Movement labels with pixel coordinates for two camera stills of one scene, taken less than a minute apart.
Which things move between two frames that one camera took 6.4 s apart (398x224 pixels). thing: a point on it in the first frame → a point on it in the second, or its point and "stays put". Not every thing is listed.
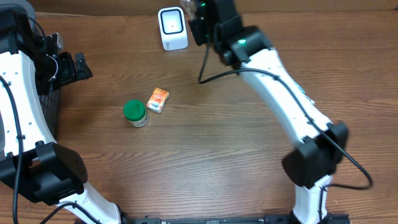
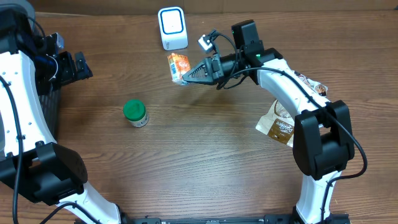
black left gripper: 71,66 stays put
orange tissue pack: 158,100 → 179,65
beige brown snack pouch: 191,7 → 277,124
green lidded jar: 135,111 stays put
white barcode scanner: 173,28 stays put
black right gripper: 200,30 → 209,80
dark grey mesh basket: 50,104 stays put
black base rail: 329,218 stays put
